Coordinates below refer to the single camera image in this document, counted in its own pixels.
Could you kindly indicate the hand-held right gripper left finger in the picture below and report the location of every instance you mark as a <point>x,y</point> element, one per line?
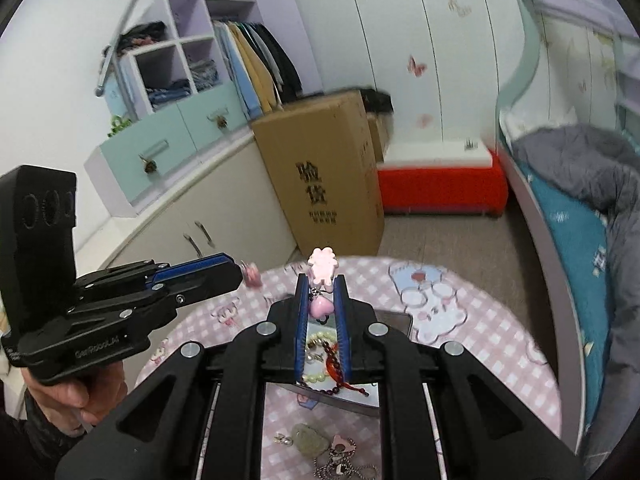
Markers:
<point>301,330</point>

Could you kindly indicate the person's left hand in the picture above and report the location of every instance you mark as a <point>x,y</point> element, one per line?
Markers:
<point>85,400</point>

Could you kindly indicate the dark clothes pile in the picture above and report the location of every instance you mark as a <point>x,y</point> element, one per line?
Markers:
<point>142,36</point>

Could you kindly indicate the red ottoman with white top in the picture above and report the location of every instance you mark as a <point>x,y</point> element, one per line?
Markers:
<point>440,190</point>

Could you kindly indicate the tall cardboard box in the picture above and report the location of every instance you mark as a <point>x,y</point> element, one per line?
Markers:
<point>320,160</point>

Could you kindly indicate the pink butterfly sticker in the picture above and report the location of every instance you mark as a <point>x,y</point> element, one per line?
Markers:
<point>416,66</point>

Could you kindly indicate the yellow hanging jacket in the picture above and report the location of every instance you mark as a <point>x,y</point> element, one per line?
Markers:
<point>260,70</point>

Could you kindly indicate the pinecone drawer ornament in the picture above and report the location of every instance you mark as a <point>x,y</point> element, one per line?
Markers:
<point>148,165</point>
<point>221,122</point>

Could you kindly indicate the folded jeans stack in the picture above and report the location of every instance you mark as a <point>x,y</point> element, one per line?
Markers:
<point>204,76</point>
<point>169,95</point>

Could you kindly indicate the person's left forearm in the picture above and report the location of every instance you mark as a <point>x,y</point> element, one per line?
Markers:
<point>30,450</point>

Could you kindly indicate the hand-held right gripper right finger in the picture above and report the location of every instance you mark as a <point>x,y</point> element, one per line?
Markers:
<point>344,330</point>

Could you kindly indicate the green plant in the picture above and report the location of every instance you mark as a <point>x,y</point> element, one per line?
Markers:
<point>119,126</point>

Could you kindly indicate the grey metal handrail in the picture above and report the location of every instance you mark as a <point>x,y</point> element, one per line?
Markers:
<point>107,67</point>

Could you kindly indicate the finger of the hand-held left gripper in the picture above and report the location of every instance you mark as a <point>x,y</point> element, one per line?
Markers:
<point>210,282</point>
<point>195,266</point>

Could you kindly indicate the black hanging coat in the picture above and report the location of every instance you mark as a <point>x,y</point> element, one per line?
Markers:
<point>282,65</point>

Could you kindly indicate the green stone pendant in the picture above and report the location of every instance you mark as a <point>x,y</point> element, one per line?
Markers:
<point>310,440</point>

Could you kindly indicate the beige low cabinet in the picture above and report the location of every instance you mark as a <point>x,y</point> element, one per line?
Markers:
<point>225,200</point>

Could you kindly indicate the white butterfly sticker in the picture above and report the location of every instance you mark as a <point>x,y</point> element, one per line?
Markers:
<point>458,5</point>

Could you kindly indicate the white wardrobe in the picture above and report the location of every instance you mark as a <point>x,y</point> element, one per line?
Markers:
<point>390,20</point>

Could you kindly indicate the teal bedsheet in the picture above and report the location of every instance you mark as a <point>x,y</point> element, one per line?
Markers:
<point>570,240</point>

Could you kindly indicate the pink plastic charm pendant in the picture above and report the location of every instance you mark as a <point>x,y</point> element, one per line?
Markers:
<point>322,262</point>

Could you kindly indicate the black bag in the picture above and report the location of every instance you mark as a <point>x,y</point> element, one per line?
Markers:
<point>375,101</point>

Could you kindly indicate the teal printed box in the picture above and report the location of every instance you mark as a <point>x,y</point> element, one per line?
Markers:
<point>114,96</point>

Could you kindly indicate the pink heart charm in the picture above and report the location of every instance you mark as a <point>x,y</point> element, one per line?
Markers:
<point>342,445</point>

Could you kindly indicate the purple and teal stair cabinet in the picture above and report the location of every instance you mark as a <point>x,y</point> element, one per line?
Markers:
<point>165,135</point>

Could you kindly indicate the teal bunk bed frame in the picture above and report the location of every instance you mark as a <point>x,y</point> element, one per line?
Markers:
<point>530,60</point>

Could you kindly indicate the grey metal tin box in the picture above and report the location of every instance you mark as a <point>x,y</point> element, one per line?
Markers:
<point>395,327</point>

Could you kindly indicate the hanging clothes row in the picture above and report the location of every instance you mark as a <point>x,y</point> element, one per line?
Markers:
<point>245,80</point>

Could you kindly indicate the small silver charm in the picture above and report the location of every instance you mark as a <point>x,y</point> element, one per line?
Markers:
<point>284,439</point>

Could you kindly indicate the grey duvet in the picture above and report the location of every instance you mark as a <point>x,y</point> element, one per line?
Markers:
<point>575,160</point>

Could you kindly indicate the small pink bead charm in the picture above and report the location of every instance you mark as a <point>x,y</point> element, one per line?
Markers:
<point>251,276</point>

